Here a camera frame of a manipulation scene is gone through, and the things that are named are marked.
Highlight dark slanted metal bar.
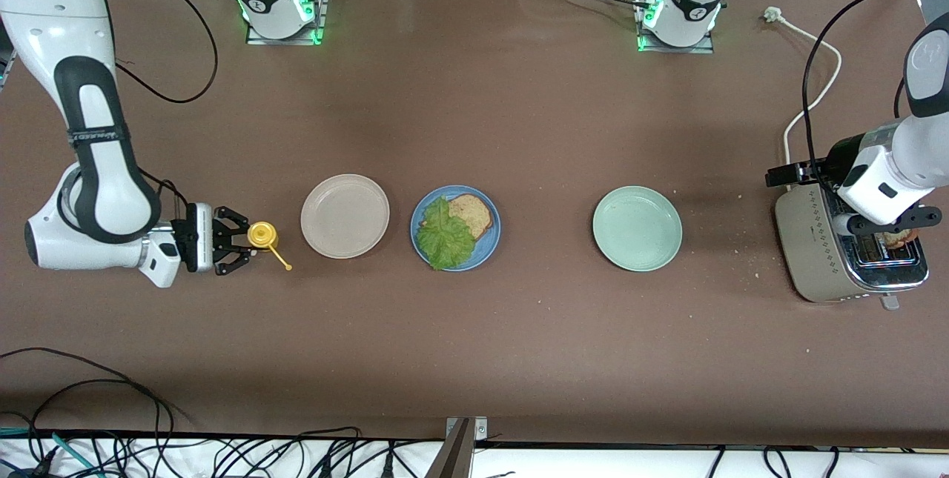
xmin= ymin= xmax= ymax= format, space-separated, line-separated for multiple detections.
xmin=424 ymin=419 xmax=475 ymax=478

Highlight silver beige toaster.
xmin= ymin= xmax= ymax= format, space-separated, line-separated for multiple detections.
xmin=774 ymin=165 xmax=930 ymax=311

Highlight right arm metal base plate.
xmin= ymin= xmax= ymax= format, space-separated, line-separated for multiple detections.
xmin=246 ymin=0 xmax=328 ymax=46

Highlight black looping floor cable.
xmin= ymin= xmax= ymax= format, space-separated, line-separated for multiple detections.
xmin=0 ymin=347 xmax=176 ymax=478

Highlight blue round plate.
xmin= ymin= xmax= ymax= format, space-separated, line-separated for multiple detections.
xmin=410 ymin=185 xmax=502 ymax=272

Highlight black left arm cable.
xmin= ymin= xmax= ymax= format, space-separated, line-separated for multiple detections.
xmin=804 ymin=0 xmax=949 ymax=193

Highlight beige round plate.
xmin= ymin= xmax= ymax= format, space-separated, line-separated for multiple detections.
xmin=300 ymin=173 xmax=391 ymax=259

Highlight teal cable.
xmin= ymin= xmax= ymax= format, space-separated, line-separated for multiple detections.
xmin=0 ymin=426 xmax=101 ymax=478

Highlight white toaster power cable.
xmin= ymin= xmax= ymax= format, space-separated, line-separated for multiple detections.
xmin=764 ymin=7 xmax=844 ymax=167

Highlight small grey metal bracket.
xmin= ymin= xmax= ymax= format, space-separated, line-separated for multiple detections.
xmin=445 ymin=416 xmax=489 ymax=442

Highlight green lettuce leaf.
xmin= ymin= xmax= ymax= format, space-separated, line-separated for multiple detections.
xmin=415 ymin=195 xmax=477 ymax=272

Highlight yellow mustard squeeze bottle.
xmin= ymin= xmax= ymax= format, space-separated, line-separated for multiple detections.
xmin=247 ymin=220 xmax=293 ymax=272

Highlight white lower board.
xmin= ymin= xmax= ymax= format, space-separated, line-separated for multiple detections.
xmin=0 ymin=434 xmax=949 ymax=478

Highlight pale green round plate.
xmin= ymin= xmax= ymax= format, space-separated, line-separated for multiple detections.
xmin=592 ymin=185 xmax=684 ymax=272

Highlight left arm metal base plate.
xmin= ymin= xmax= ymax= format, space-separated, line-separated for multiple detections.
xmin=636 ymin=0 xmax=715 ymax=55

